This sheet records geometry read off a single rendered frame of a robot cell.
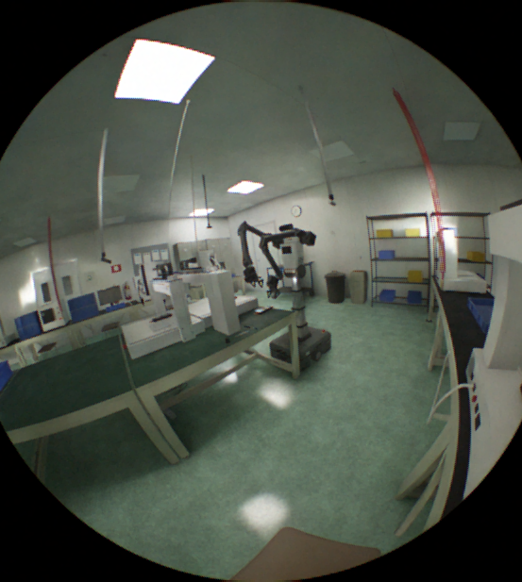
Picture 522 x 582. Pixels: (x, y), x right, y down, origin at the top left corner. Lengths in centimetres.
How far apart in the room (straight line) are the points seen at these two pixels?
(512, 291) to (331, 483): 130
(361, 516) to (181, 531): 99
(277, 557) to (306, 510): 57
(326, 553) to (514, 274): 105
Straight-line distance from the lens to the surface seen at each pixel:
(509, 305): 82
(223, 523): 140
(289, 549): 85
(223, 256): 641
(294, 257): 199
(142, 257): 588
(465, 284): 246
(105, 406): 121
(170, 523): 151
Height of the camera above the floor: 133
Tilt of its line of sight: 12 degrees down
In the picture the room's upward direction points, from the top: 8 degrees counter-clockwise
